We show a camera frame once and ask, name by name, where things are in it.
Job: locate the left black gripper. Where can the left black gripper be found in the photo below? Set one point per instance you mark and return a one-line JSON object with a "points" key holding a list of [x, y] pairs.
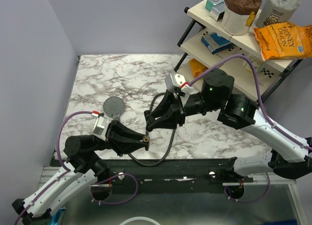
{"points": [[116, 137]]}

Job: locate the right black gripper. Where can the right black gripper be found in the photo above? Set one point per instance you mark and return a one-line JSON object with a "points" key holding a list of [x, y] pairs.
{"points": [[173, 109]]}

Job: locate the grey shower head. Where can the grey shower head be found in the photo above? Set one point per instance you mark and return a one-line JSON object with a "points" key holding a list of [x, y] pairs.
{"points": [[113, 107]]}

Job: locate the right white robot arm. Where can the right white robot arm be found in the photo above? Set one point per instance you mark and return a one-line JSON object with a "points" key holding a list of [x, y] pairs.
{"points": [[289, 156]]}

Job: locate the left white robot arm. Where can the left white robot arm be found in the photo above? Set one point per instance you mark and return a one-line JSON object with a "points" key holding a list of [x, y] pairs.
{"points": [[82, 169]]}

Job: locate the orange snack bag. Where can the orange snack bag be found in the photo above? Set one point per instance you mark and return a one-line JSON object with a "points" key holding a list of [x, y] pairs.
{"points": [[197, 67]]}

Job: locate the cream three-tier shelf rack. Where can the cream three-tier shelf rack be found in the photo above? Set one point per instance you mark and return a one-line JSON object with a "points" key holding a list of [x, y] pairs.
{"points": [[273, 74]]}

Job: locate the blue box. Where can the blue box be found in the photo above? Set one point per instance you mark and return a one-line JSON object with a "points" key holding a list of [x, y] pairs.
{"points": [[215, 43]]}

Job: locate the white round rim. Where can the white round rim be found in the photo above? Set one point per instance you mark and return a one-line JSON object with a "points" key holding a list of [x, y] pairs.
{"points": [[140, 218]]}

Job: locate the silver small box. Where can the silver small box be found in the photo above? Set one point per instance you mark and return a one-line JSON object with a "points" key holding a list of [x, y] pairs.
{"points": [[217, 11]]}

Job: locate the teal small box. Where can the teal small box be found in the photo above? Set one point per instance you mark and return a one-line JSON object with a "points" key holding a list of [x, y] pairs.
{"points": [[212, 3]]}

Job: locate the yellow clip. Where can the yellow clip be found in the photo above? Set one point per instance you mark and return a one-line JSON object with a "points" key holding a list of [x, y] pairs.
{"points": [[250, 19]]}

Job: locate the white cup brown lid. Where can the white cup brown lid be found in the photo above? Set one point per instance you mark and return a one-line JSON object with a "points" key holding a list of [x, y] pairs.
{"points": [[236, 15]]}

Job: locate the orange honey dijon bag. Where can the orange honey dijon bag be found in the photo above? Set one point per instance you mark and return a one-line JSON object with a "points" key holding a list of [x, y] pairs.
{"points": [[284, 41]]}

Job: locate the grey cylindrical canister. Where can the grey cylindrical canister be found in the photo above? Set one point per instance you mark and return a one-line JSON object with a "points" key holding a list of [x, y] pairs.
{"points": [[277, 11]]}

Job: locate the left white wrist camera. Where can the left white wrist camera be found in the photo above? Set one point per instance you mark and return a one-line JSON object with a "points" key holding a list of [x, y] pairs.
{"points": [[101, 126]]}

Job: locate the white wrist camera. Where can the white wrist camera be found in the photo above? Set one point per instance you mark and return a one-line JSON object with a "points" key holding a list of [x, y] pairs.
{"points": [[175, 82], [101, 126]]}

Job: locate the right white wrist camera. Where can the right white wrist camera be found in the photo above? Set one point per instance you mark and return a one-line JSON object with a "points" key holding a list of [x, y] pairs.
{"points": [[175, 82]]}

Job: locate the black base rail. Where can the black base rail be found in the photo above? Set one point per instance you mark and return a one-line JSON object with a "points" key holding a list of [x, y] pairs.
{"points": [[171, 176]]}

